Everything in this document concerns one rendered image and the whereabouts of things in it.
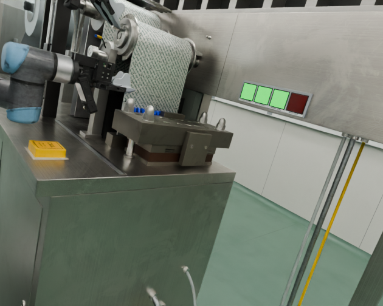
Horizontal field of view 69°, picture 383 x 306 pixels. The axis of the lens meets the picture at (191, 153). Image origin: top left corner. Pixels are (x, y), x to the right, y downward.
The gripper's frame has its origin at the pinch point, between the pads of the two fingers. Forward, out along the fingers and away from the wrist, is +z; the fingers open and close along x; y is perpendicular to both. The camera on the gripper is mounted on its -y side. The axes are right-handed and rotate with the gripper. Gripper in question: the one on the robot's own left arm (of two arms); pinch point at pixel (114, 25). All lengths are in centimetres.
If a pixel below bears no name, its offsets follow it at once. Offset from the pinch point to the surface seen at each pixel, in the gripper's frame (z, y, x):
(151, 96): 23.3, -5.0, -6.1
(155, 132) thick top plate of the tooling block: 21.1, -17.1, -25.7
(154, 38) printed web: 8.7, 7.1, -5.8
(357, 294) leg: 78, -11, -78
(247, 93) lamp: 33.6, 15.7, -29.7
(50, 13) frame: -7.0, -4.2, 37.7
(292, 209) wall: 283, 82, 34
